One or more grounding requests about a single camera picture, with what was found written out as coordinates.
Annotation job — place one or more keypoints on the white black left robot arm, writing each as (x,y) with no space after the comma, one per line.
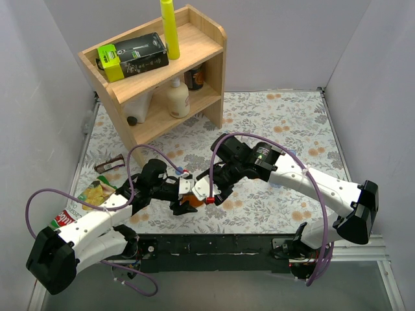
(58,255)

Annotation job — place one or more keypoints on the cream lotion pump bottle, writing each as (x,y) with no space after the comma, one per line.
(178,99)

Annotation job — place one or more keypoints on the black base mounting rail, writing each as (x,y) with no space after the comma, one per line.
(221,252)

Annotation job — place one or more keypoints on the floral patterned table mat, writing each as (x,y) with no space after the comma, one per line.
(296,120)

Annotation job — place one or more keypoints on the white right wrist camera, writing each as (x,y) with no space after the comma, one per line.
(201,191)

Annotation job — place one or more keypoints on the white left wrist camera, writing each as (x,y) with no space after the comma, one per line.
(185,183)

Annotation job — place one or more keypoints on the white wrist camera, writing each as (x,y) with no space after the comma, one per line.
(185,183)
(201,191)

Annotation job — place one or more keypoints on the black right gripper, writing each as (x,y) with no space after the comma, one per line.
(219,183)

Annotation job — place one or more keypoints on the brown chocolate bar wrapper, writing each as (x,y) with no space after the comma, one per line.
(116,162)

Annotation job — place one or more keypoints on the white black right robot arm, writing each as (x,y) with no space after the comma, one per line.
(349,209)

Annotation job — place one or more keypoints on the black green product box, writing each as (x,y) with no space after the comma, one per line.
(132,57)

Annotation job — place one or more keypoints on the wooden shelf unit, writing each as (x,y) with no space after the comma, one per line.
(202,41)

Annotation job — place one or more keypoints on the blue label water bottle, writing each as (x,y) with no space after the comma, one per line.
(275,185)

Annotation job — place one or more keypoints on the white jug black cap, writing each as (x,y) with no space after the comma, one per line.
(135,110)

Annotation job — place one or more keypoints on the dark jar on shelf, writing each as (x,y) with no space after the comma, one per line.
(194,78)

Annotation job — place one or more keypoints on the orange juice bottle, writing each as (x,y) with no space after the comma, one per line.
(193,201)

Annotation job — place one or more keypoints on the yellow tall bottle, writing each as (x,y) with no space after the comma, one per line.
(170,29)

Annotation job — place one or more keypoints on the chips snack bag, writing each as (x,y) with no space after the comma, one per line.
(96,193)

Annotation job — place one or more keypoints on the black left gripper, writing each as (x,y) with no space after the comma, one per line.
(175,197)

